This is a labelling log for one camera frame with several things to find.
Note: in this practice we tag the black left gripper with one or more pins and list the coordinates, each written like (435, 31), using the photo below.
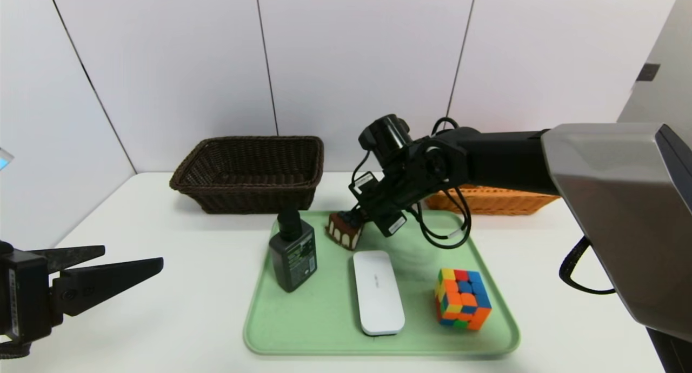
(24, 297)

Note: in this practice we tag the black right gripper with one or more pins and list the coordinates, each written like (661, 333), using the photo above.
(377, 206)

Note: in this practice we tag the chocolate cake slice toy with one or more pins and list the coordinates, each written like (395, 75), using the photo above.
(343, 235)

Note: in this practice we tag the white oblong plastic case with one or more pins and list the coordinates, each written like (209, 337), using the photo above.
(377, 292)

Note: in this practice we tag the dark bottle with black cap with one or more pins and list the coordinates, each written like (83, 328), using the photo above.
(292, 259)

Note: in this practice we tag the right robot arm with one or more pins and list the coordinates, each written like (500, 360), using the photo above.
(503, 159)

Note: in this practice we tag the dark brown wicker basket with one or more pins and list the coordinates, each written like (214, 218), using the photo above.
(243, 197)

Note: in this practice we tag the orange wicker basket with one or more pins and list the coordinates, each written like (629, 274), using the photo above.
(497, 202)

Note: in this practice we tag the light green plastic tray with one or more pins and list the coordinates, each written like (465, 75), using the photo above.
(324, 313)

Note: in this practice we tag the colourful puzzle cube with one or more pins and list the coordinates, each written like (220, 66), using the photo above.
(462, 300)

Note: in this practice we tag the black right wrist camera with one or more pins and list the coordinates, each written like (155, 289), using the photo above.
(386, 138)

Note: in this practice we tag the small black wall fixture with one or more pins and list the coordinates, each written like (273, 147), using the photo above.
(647, 72)

